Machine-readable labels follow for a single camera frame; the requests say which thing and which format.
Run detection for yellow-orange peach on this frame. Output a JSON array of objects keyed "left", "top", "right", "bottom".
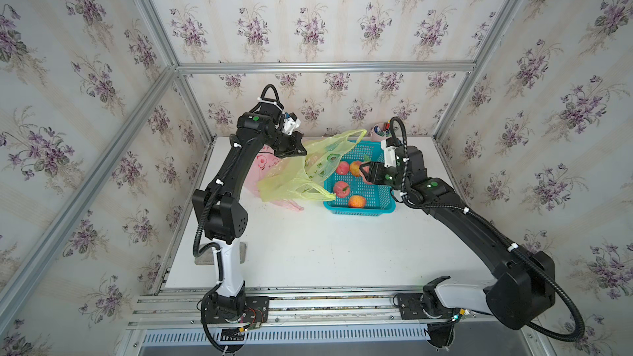
[{"left": 349, "top": 161, "right": 364, "bottom": 177}]

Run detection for pink pen cup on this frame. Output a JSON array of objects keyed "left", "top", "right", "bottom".
[{"left": 370, "top": 123, "right": 391, "bottom": 143}]

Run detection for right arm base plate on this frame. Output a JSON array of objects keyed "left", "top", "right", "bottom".
[{"left": 392, "top": 290, "right": 468, "bottom": 323}]

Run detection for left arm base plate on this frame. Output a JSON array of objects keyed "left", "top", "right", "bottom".
[{"left": 200, "top": 295, "right": 270, "bottom": 325}]

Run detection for grey eraser block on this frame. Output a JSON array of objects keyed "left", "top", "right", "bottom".
[{"left": 195, "top": 242, "right": 247, "bottom": 266}]

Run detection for yellow-green plastic bag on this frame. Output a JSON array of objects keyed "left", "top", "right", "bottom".
[{"left": 257, "top": 129, "right": 367, "bottom": 202}]

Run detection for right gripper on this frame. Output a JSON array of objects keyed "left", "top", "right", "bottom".
[{"left": 359, "top": 161, "right": 411, "bottom": 194}]

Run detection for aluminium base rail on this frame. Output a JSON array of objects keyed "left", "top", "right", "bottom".
[{"left": 125, "top": 285, "right": 540, "bottom": 330}]

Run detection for teal plastic basket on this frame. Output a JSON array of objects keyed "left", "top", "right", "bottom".
[{"left": 322, "top": 141, "right": 396, "bottom": 217}]

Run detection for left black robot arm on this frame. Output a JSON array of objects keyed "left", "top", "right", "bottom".
[{"left": 191, "top": 84, "right": 307, "bottom": 315}]

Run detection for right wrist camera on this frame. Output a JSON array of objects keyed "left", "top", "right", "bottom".
[{"left": 381, "top": 138, "right": 400, "bottom": 167}]

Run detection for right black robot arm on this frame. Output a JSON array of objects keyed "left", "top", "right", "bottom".
[{"left": 360, "top": 116, "right": 586, "bottom": 343}]

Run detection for pink plastic bag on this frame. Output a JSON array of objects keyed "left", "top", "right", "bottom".
[{"left": 244, "top": 150, "right": 304, "bottom": 212}]

